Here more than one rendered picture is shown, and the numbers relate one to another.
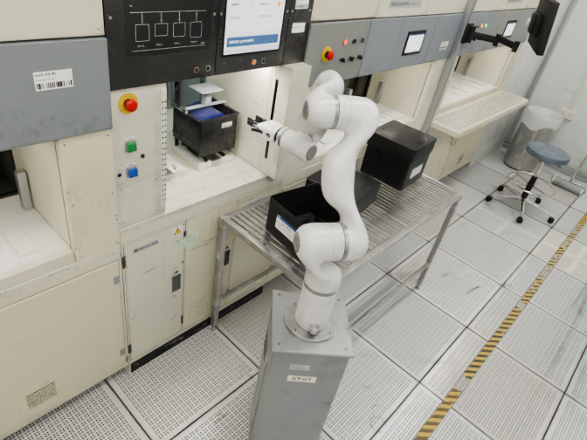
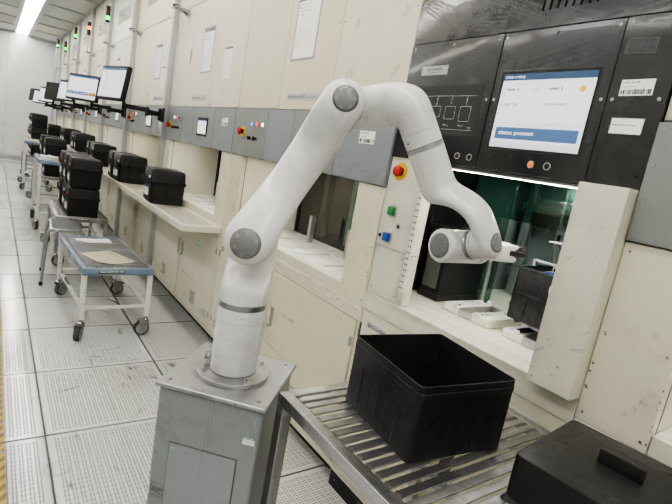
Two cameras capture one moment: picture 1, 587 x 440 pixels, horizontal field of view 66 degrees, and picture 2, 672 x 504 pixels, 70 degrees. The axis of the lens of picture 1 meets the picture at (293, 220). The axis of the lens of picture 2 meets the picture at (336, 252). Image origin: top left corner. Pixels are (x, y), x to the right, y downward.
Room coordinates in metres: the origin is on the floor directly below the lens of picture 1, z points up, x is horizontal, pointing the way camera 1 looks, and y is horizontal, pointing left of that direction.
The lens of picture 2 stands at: (1.65, -1.19, 1.34)
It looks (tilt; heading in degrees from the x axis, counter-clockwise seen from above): 10 degrees down; 107
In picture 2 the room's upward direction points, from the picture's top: 10 degrees clockwise
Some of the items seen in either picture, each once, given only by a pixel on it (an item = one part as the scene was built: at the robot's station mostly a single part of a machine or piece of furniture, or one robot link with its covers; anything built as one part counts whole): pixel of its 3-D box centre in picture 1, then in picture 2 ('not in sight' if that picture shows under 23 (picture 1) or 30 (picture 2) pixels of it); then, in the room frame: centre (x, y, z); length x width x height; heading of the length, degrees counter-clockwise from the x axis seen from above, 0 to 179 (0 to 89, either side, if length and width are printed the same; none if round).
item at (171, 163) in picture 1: (155, 166); (482, 311); (1.71, 0.66, 0.89); 0.22 x 0.21 x 0.04; 54
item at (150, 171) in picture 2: not in sight; (163, 185); (-0.77, 1.94, 0.93); 0.30 x 0.28 x 0.26; 141
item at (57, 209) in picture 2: not in sight; (74, 230); (-2.13, 2.45, 0.24); 0.94 x 0.53 x 0.48; 143
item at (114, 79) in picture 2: not in sight; (134, 93); (-1.28, 2.11, 1.59); 0.50 x 0.41 x 0.36; 54
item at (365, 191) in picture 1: (342, 186); (614, 488); (1.99, -0.21, 0.83); 0.29 x 0.29 x 0.13; 61
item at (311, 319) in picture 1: (315, 302); (237, 338); (1.11, -0.13, 0.85); 0.19 x 0.19 x 0.18
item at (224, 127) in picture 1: (204, 120); (560, 292); (1.92, 0.50, 1.06); 0.24 x 0.20 x 0.32; 144
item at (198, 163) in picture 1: (203, 152); (547, 339); (1.92, 0.50, 0.89); 0.22 x 0.21 x 0.04; 54
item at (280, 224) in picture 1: (310, 221); (425, 389); (1.60, -0.07, 0.85); 0.28 x 0.28 x 0.17; 46
